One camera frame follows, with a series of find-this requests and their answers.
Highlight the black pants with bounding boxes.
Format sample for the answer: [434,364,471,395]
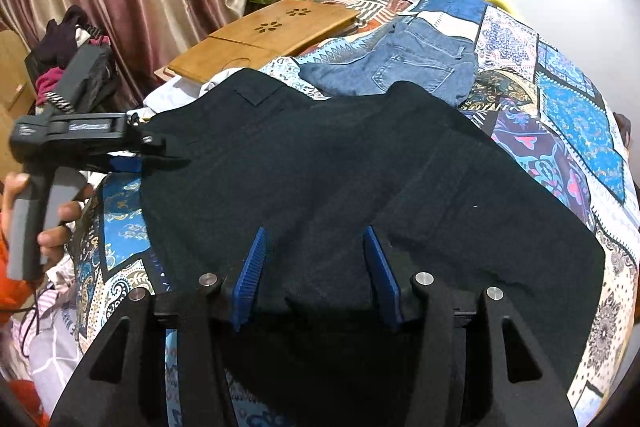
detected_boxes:
[140,69,604,426]

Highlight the patchwork patterned bedspread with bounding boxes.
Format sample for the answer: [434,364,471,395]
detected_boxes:
[65,0,639,426]

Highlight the person's left hand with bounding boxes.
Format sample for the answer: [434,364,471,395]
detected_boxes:
[1,171,94,280]

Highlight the pile of dark clothes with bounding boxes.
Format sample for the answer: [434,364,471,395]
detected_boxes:
[25,5,122,112]

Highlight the wooden lap desk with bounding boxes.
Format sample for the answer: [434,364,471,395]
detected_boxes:
[154,0,358,83]

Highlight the folded blue jeans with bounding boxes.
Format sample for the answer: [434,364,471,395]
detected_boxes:
[296,16,477,107]

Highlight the white lilac crumpled cloth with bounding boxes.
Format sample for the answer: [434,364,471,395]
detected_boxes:
[10,284,82,416]

